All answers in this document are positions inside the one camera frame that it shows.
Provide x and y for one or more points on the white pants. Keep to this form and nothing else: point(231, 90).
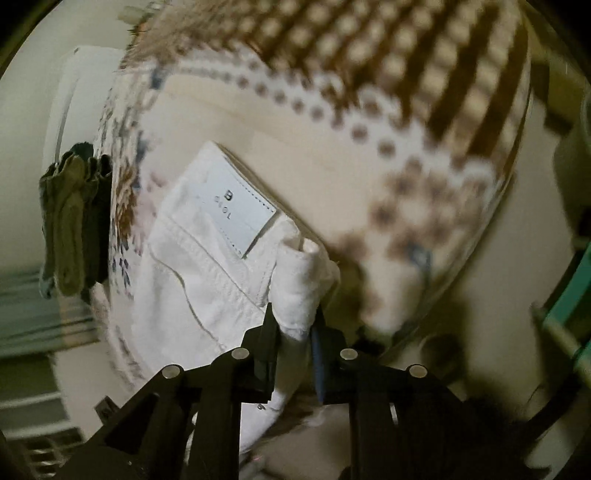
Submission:
point(203, 267)

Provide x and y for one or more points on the olive green cloth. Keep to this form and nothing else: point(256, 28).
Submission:
point(74, 221)

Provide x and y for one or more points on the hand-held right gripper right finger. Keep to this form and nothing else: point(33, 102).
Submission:
point(318, 364)

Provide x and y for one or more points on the teal frame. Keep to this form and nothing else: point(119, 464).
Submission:
point(570, 314)

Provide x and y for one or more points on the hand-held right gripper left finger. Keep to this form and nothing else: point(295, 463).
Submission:
point(265, 360)

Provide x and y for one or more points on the patterned beige blanket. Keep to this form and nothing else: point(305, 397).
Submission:
point(369, 138)

